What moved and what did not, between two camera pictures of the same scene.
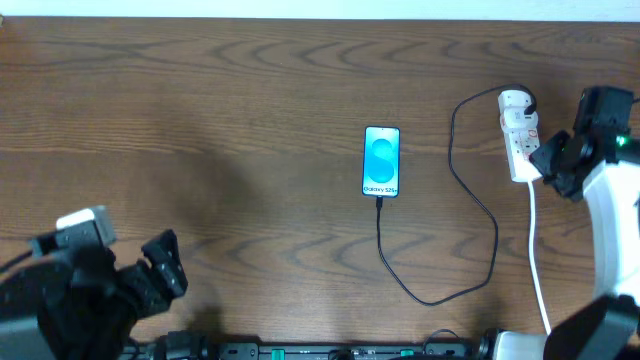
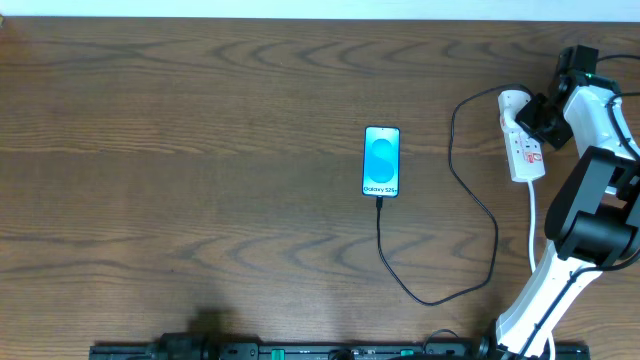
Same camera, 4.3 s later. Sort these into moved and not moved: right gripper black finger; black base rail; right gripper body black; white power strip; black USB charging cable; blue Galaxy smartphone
Moved: right gripper black finger; right gripper body black
Not moved: white power strip; black base rail; blue Galaxy smartphone; black USB charging cable
